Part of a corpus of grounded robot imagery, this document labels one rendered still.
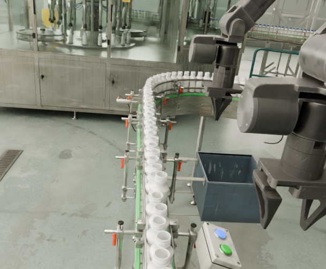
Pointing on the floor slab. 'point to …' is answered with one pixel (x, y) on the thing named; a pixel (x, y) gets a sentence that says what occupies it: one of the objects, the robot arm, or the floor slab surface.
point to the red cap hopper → (285, 23)
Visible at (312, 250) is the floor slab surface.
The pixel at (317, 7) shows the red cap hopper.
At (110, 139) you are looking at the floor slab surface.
